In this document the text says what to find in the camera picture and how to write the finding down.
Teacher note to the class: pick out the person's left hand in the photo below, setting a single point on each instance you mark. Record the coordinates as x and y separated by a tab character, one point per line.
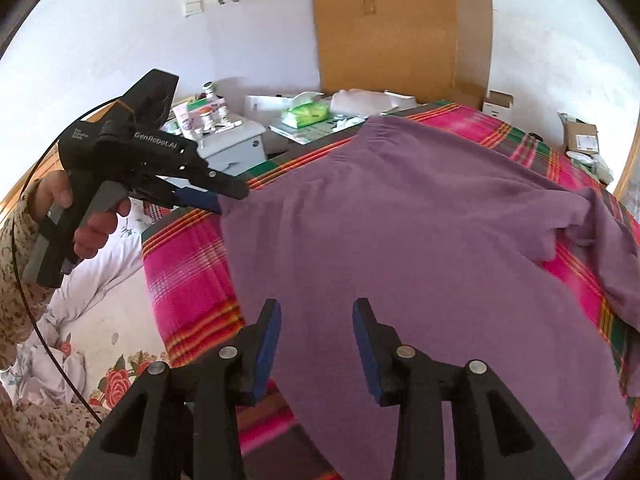
55	189

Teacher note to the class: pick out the small white cardboard box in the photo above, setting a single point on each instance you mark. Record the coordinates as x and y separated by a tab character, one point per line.
498	105

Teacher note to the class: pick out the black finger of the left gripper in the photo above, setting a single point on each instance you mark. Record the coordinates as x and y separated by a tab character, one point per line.
186	197
218	182

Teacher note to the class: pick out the pink plaid bed cover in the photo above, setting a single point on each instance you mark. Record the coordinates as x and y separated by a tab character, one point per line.
195	306

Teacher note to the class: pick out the right floral sleeve forearm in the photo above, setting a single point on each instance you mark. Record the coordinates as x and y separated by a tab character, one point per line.
46	439

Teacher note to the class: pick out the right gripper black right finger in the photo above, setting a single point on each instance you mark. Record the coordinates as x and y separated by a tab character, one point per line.
494	436

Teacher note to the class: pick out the brown cardboard box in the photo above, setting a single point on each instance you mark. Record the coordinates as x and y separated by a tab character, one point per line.
579	136

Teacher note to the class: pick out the purple fleece sweater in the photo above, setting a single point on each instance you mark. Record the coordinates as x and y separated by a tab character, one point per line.
447	240

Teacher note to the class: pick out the floral white bedsheet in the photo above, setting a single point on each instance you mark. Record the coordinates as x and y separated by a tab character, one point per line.
99	326

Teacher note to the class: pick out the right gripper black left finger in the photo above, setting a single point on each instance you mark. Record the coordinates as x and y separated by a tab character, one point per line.
180	422

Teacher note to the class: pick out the green tissue pack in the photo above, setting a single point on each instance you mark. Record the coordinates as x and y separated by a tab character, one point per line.
305	109

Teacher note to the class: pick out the wooden wardrobe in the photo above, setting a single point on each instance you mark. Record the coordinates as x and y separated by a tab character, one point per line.
429	49

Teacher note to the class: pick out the grey drawer cabinet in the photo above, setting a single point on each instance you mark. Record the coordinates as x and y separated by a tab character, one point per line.
227	141

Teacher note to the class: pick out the glass side table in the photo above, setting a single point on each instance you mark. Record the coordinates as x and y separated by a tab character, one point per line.
334	124

